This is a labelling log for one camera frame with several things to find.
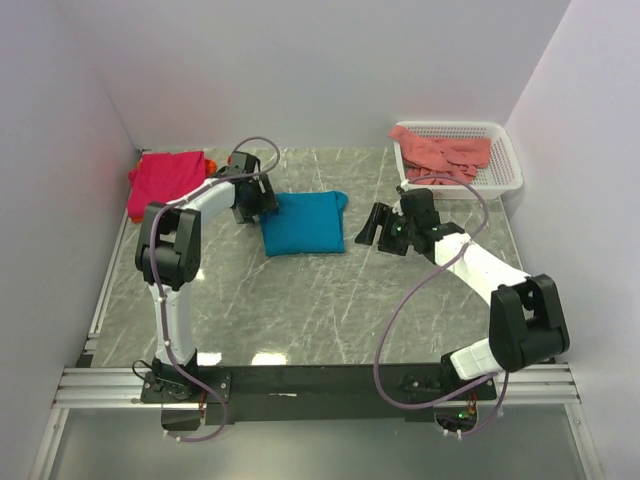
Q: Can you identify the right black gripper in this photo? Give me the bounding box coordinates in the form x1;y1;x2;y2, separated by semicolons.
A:
355;202;418;257

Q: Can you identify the blue t shirt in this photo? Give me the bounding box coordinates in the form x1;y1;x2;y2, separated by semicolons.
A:
259;191;349;257

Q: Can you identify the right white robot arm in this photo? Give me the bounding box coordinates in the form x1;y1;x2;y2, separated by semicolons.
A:
356;188;570;399

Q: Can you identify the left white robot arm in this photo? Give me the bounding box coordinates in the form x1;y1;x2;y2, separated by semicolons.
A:
135;151;278;402

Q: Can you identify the folded orange t shirt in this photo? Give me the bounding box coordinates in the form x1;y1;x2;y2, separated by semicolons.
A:
130;158;218;224

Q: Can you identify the salmon pink t shirt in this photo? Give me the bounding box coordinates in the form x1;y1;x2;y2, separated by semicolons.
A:
388;126;491;185

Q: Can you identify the folded magenta t shirt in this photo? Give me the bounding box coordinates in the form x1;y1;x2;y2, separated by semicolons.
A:
126;150;208;221

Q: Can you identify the white plastic basket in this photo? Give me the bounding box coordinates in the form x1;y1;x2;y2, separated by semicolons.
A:
394;120;523;200

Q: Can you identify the black base beam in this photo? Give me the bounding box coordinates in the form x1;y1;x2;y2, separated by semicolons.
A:
140;363;497;431

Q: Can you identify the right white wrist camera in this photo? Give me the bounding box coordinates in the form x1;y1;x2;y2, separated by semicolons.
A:
392;185;416;218

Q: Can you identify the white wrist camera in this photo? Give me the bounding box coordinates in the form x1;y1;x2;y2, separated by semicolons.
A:
228;151;253;175
392;185;416;218

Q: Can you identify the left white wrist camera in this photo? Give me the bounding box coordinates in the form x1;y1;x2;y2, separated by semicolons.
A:
228;151;253;175

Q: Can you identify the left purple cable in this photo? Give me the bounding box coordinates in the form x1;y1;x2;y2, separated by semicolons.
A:
149;137;284;444

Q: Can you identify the purple cable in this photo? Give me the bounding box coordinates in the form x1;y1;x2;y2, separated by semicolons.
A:
373;174;511;439
149;137;284;444

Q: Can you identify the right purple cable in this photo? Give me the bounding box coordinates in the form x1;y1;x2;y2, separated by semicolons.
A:
373;174;511;439

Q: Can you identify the aluminium rail frame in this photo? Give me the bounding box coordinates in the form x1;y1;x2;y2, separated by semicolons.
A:
29;149;601;480

